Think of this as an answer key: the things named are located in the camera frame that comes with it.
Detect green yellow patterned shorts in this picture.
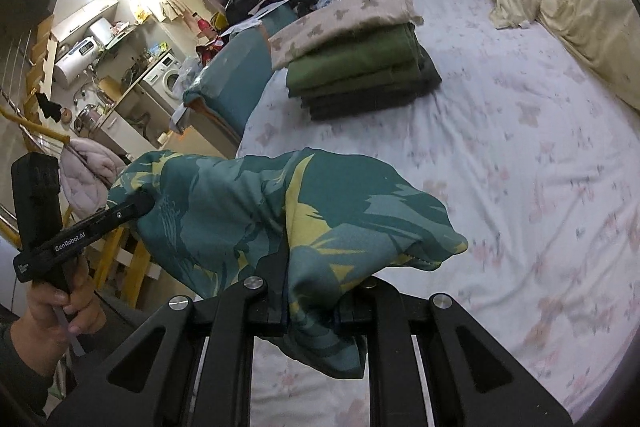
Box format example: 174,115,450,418
107,148,469,379

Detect person's left hand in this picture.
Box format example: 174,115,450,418
10,256,106,377

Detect yellow wooden rack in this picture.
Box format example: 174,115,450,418
0,106,151,308

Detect pink quilted cloth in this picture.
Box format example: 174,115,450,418
58,138,126,219

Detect white washing machine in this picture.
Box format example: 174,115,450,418
142,50,181,107

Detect teal padded headboard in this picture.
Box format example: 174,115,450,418
182,1,297,144

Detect white floral bed sheet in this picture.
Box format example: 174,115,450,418
239,0,639,426

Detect dark folded clothes stack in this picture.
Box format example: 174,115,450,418
285,23,442,121

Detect beige patterned folded cloth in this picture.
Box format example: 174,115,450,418
269,0,423,70

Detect cream crumpled duvet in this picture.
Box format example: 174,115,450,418
489,0,639,109

